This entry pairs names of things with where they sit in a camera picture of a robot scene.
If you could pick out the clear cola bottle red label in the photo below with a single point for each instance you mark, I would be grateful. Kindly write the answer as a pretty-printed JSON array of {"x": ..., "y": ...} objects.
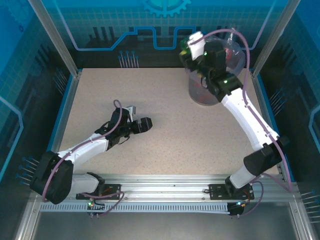
[{"x": 203, "y": 98}]

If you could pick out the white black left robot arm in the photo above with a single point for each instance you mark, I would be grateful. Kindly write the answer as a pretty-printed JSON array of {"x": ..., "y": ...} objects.
[{"x": 85, "y": 150}]

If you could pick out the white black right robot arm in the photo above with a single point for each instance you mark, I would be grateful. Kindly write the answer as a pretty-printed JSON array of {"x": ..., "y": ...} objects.
[{"x": 247, "y": 120}]

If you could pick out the clear bin with plastic bag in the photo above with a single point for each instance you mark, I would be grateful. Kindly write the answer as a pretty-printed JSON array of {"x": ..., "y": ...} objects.
[{"x": 200, "y": 96}]

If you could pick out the blue table edge trim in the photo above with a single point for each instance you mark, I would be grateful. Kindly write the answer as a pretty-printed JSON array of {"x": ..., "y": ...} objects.
[{"x": 60, "y": 120}]

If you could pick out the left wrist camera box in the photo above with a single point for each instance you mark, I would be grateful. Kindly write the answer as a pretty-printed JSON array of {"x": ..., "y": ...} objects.
[{"x": 132, "y": 110}]

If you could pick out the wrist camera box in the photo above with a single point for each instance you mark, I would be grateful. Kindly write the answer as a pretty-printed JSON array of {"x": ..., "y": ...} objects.
[
  {"x": 132, "y": 110},
  {"x": 197, "y": 47}
]

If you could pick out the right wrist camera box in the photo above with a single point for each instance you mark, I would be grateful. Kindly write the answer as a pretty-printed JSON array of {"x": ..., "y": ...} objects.
[{"x": 197, "y": 47}]

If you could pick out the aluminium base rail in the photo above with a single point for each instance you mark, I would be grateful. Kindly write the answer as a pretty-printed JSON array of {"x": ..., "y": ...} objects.
[{"x": 162, "y": 183}]

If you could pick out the aluminium frame post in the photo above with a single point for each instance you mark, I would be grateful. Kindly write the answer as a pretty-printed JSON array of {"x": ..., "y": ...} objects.
[
  {"x": 275, "y": 37},
  {"x": 57, "y": 42}
]

